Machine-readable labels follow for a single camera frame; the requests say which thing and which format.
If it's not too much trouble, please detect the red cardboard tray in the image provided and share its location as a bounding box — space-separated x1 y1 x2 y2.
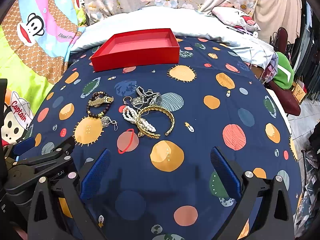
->
91 28 180 72

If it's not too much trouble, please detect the dark red chair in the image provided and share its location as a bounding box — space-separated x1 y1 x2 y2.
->
252 27 301 116

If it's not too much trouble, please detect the colourful monkey cartoon blanket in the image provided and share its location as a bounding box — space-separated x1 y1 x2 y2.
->
1 0 86 146

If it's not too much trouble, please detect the gold twisted cuff bangle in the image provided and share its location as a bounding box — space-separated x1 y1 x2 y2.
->
136 106 176 139

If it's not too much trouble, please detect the small hoop earring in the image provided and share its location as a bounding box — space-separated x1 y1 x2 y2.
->
123 96 132 105

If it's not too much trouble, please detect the white pearl bracelet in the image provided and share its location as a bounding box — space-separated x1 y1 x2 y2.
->
121 106 157 133

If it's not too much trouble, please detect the pink white plush pillow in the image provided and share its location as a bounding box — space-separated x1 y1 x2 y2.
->
212 7 261 33

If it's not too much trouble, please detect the light blue quilt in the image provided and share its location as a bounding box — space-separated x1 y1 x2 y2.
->
71 6 278 68

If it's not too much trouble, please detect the navy planet print bedsheet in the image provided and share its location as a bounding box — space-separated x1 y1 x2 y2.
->
23 37 302 239

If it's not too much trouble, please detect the silver metal wristwatch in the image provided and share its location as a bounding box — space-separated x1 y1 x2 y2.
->
130 86 162 109

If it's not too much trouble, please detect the dark wooden bead bracelet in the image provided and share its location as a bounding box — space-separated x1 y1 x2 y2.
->
86 91 112 119

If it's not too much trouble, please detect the silver filigree pendant earring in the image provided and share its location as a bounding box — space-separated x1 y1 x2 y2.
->
101 116 118 131

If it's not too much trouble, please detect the green white garment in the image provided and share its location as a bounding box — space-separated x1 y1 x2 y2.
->
272 51 295 90

